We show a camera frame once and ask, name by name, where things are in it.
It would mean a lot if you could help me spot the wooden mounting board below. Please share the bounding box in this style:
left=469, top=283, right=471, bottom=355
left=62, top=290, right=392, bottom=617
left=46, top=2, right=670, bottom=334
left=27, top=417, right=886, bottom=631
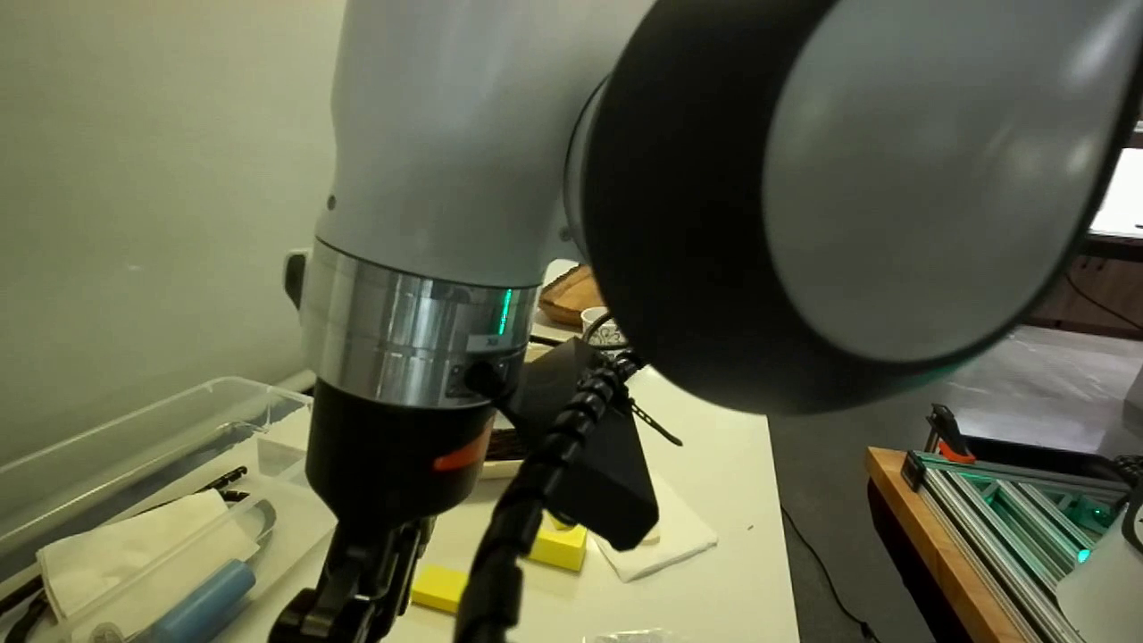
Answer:
left=864, top=444, right=1017, bottom=643

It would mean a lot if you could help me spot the blue cylindrical tube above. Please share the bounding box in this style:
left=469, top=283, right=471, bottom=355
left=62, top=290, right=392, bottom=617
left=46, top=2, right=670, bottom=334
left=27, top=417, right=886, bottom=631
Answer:
left=143, top=558, right=261, bottom=643

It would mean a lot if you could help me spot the clear plastic bin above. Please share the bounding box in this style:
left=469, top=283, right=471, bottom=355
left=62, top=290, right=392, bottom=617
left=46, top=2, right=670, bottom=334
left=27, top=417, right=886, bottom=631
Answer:
left=0, top=371, right=340, bottom=643

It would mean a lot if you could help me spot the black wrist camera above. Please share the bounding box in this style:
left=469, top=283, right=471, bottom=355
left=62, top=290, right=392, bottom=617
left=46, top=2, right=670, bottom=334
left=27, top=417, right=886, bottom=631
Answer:
left=503, top=334, right=663, bottom=552

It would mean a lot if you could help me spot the white folded tissue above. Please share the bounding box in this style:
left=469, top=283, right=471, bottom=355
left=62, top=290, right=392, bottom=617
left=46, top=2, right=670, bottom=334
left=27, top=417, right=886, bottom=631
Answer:
left=32, top=487, right=263, bottom=627

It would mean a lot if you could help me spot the yellow rectangular block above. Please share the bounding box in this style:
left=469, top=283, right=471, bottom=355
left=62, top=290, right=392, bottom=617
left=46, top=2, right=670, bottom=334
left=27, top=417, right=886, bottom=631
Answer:
left=407, top=561, right=471, bottom=617

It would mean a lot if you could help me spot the orange-black clamp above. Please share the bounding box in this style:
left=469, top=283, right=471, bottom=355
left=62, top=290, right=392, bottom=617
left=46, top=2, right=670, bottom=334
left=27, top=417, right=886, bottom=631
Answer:
left=925, top=401, right=983, bottom=464

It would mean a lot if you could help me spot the large wooden tray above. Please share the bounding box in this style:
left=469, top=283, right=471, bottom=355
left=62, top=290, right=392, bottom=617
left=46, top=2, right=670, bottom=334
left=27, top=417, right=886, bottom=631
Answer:
left=534, top=262, right=614, bottom=331

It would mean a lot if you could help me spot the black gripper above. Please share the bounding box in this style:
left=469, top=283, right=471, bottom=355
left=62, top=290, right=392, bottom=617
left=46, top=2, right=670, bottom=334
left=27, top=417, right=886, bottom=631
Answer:
left=267, top=381, right=500, bottom=643

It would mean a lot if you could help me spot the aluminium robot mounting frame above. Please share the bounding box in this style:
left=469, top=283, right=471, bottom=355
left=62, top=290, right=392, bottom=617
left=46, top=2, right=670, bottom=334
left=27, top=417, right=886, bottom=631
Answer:
left=900, top=444, right=1143, bottom=643

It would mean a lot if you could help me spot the black base cable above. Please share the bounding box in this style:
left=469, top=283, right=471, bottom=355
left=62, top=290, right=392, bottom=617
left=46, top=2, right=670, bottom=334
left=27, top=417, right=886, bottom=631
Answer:
left=776, top=508, right=886, bottom=643

